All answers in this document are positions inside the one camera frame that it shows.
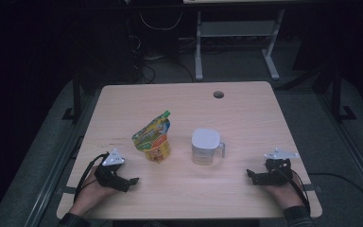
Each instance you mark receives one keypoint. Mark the black metal stand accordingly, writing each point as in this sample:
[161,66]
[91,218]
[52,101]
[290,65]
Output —
[76,94]
[337,94]

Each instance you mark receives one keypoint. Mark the white desk frame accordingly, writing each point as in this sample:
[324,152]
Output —
[236,29]

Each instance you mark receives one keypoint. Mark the person's right hand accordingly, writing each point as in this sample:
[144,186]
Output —
[285,194]

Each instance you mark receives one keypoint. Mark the person's left hand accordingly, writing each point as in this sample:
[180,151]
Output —
[89,195]

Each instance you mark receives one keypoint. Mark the aluminium floor rail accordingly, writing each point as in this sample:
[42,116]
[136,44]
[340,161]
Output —
[353,148]
[53,176]

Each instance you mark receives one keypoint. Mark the grey tape strip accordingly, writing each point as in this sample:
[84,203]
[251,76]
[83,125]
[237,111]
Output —
[67,190]
[312,188]

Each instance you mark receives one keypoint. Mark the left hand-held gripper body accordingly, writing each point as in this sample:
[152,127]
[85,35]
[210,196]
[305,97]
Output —
[107,176]

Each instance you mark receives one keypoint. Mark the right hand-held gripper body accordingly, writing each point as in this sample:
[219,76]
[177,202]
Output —
[277,175]

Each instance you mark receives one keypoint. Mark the yellow spout pouch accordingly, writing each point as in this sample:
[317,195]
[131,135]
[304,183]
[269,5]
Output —
[152,138]

